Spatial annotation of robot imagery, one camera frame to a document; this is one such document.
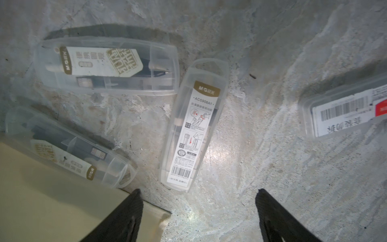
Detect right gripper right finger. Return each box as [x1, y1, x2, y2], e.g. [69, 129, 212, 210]
[255, 189, 320, 242]

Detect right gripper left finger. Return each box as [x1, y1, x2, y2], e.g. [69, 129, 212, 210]
[82, 189, 144, 242]

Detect cream canvas tote bag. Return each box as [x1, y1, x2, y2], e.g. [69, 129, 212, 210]
[1, 135, 171, 242]

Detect compass case white barcode label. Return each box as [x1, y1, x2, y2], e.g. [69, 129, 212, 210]
[158, 58, 230, 193]

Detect compass case beside bag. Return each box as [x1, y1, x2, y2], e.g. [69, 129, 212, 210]
[5, 106, 137, 189]

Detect clear compass case brown label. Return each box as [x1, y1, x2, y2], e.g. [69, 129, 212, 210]
[33, 36, 180, 96]

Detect small lead box near right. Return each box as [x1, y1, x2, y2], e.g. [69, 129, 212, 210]
[298, 73, 387, 140]

